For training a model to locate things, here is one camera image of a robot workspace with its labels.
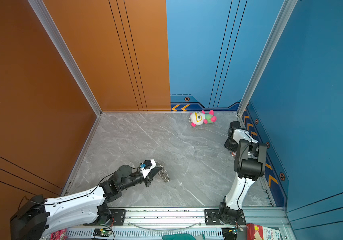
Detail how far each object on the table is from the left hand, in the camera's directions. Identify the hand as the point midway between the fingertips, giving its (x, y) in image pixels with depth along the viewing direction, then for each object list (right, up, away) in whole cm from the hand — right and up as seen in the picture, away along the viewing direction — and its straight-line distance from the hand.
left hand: (161, 167), depth 74 cm
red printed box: (+44, -27, -7) cm, 52 cm away
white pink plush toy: (+24, +26, +34) cm, 49 cm away
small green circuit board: (-28, -30, -3) cm, 42 cm away
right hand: (+45, +5, +23) cm, 51 cm away
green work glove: (+11, -31, -6) cm, 33 cm away
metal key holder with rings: (+1, -3, -2) cm, 3 cm away
